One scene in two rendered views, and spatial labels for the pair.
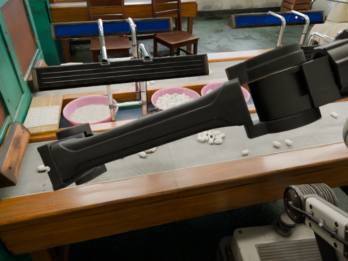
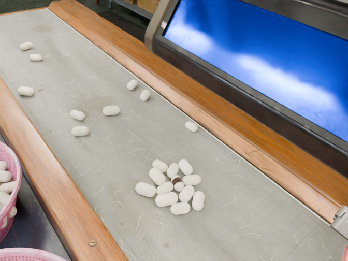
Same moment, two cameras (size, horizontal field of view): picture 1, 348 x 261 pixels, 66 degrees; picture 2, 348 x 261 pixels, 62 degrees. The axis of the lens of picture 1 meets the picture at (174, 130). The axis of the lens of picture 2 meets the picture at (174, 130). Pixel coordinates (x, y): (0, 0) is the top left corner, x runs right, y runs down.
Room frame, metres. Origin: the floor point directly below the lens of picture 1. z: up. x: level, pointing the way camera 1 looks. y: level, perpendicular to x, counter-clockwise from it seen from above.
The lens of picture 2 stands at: (1.11, 0.12, 1.16)
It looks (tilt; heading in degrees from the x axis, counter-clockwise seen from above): 41 degrees down; 242
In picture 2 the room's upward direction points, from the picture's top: 5 degrees clockwise
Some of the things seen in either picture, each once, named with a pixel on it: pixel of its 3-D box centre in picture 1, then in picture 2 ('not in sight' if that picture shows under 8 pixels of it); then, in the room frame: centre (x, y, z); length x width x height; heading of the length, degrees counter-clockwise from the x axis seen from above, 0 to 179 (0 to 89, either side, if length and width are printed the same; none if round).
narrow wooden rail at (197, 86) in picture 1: (195, 91); not in sight; (1.45, -0.13, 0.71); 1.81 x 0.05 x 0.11; 105
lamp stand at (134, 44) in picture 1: (120, 64); not in sight; (1.38, 0.30, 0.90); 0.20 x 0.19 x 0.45; 105
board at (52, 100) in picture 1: (44, 113); not in sight; (1.08, 0.63, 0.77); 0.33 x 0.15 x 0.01; 15
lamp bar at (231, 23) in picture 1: (278, 18); not in sight; (1.71, -0.61, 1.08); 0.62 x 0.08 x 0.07; 105
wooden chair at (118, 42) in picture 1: (110, 42); not in sight; (3.08, 0.75, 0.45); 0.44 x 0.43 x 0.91; 102
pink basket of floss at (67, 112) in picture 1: (92, 116); not in sight; (1.14, 0.42, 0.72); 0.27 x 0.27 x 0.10
